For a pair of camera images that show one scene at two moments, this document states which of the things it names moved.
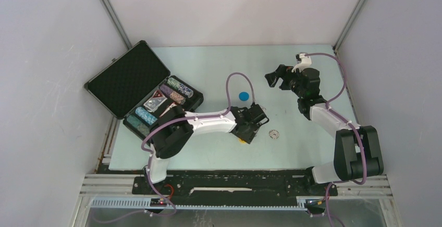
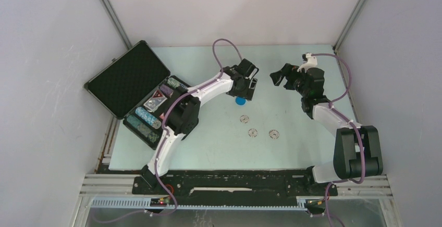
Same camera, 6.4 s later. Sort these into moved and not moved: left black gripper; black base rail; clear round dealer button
Moved: left black gripper
Not moved: clear round dealer button; black base rail
